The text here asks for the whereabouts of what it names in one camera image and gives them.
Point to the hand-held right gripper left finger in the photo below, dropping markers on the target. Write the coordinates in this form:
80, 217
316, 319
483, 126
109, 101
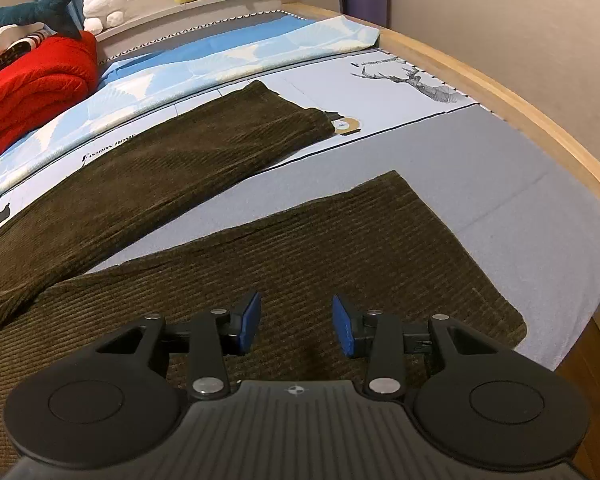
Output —
250, 321

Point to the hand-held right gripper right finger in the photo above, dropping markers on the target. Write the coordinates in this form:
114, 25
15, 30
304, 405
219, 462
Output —
342, 322

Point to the printed light bed sheet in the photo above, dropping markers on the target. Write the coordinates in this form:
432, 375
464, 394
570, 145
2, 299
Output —
430, 160

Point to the blue and white quilt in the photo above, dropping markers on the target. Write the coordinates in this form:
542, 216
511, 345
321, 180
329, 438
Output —
220, 60

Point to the red knitted blanket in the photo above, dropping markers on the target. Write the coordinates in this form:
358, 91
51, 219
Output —
30, 90

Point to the white round plush toy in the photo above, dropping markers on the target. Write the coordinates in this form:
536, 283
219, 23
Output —
105, 7

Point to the teal shark plush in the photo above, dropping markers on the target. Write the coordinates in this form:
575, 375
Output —
35, 10

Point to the wooden bed frame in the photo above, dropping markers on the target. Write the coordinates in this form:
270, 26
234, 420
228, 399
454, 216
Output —
530, 105

